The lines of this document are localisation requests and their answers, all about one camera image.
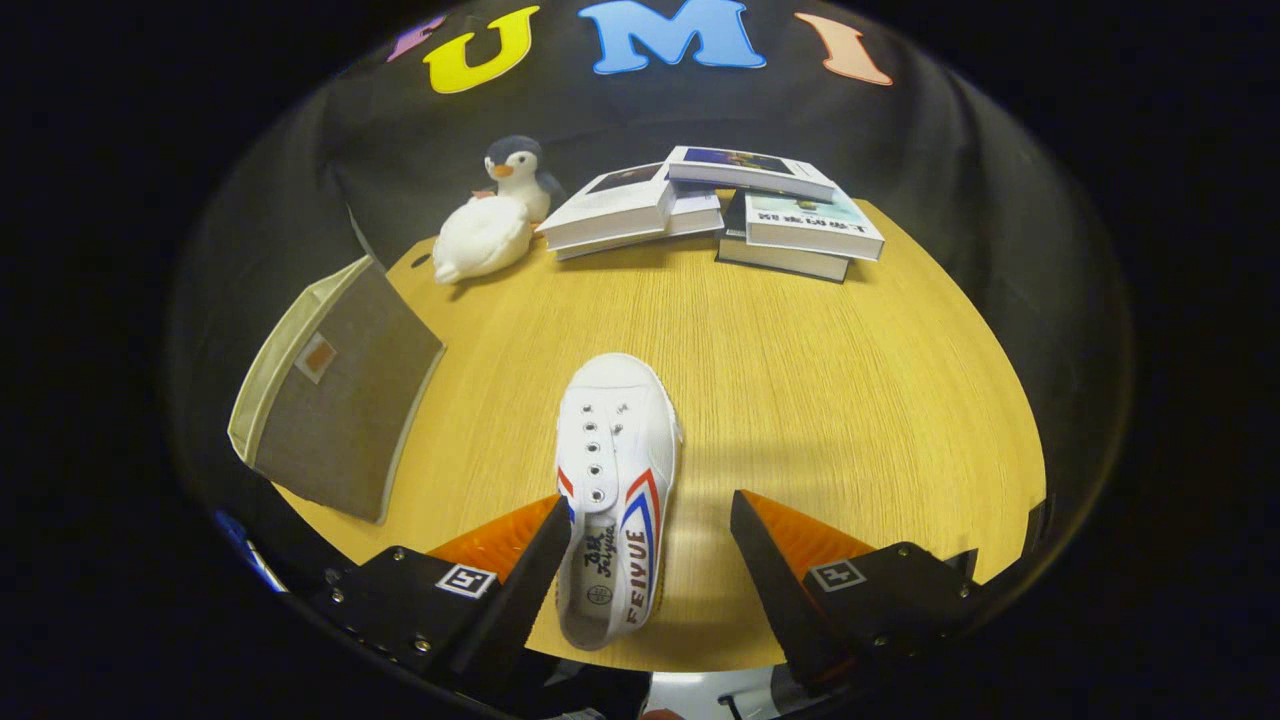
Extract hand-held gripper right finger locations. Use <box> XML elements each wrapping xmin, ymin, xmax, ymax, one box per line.
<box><xmin>729</xmin><ymin>488</ymin><xmax>1001</xmax><ymax>693</ymax></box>

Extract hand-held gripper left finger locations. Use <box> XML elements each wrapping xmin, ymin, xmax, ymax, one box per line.
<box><xmin>310</xmin><ymin>493</ymin><xmax>573</xmax><ymax>693</ymax></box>

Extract white striped canvas shoe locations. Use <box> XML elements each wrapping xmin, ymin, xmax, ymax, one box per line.
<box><xmin>553</xmin><ymin>352</ymin><xmax>685</xmax><ymax>653</ymax></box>

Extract grey fabric storage box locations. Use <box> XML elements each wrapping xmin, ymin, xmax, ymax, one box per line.
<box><xmin>228</xmin><ymin>255</ymin><xmax>448</xmax><ymax>526</ymax></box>

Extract blue and white object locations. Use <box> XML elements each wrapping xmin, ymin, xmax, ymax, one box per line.
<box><xmin>213</xmin><ymin>510</ymin><xmax>289</xmax><ymax>594</ymax></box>

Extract grey cover book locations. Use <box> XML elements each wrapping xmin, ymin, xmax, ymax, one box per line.
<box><xmin>716</xmin><ymin>190</ymin><xmax>851</xmax><ymax>283</ymax></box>

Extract white penguin plush toy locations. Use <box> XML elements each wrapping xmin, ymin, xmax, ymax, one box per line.
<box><xmin>432</xmin><ymin>135</ymin><xmax>567</xmax><ymax>286</ymax></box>

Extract pale green cover book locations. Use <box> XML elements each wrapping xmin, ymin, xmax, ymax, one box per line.
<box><xmin>745</xmin><ymin>188</ymin><xmax>887</xmax><ymax>263</ymax></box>

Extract plain white book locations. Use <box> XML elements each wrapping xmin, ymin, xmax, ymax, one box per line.
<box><xmin>553</xmin><ymin>185</ymin><xmax>725</xmax><ymax>262</ymax></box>

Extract blue cover book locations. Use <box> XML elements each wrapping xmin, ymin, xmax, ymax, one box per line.
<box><xmin>665</xmin><ymin>146</ymin><xmax>837</xmax><ymax>203</ymax></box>

